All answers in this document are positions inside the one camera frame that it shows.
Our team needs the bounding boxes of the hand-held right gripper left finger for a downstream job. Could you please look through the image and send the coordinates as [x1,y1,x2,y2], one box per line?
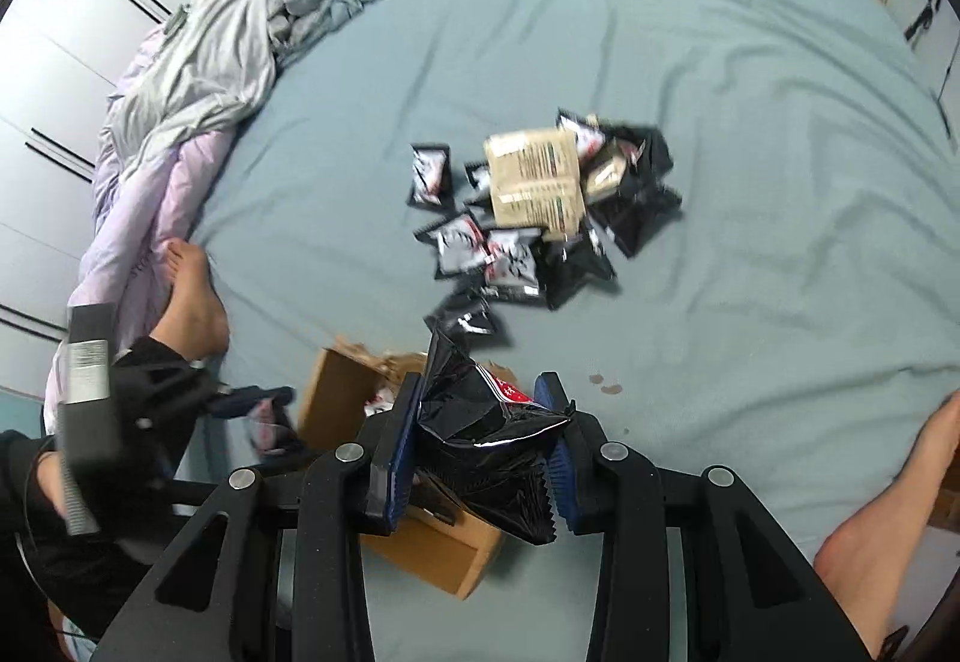
[90,373,422,662]

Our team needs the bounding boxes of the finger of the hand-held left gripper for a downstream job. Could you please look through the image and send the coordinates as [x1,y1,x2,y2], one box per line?
[204,384,297,418]

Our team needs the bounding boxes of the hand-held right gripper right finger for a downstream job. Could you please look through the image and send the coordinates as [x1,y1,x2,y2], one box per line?
[534,372,878,662]

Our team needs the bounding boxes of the black pink-print snack packet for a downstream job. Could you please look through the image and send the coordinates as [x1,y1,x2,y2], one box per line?
[240,403,305,457]

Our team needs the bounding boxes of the shiny black snack packet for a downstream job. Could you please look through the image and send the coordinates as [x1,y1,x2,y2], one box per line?
[416,328,578,547]

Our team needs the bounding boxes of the brown cardboard box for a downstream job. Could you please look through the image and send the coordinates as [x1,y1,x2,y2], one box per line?
[296,336,518,599]

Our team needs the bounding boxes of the heap of black snack packets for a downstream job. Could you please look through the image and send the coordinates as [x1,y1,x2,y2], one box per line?
[405,107,683,340]

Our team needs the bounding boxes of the person's left forearm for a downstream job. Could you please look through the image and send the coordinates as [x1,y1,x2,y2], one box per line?
[0,429,162,640]

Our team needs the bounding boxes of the person's left foot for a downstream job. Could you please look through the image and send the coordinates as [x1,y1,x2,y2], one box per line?
[154,239,230,363]

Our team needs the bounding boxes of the person's foot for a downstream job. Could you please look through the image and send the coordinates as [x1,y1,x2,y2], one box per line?
[813,390,960,637]
[154,239,230,363]

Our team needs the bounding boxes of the lilac quilt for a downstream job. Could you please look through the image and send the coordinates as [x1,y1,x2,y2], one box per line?
[43,24,235,434]

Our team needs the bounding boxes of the joined tan paper sachets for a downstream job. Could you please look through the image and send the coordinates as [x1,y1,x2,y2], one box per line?
[484,125,587,243]

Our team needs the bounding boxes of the small tan sachet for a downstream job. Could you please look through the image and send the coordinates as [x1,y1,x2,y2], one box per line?
[583,153,629,199]

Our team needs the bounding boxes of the person's right foot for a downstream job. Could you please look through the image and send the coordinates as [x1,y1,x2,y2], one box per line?
[813,390,960,637]

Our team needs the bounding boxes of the white wardrobe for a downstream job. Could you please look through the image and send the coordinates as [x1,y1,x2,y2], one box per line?
[0,0,226,402]

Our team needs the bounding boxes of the bed with teal sheet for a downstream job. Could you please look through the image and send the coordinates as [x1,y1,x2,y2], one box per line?
[45,0,960,662]

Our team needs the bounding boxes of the grey crumpled duvet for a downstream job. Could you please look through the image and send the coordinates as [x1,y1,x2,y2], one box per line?
[101,0,422,183]

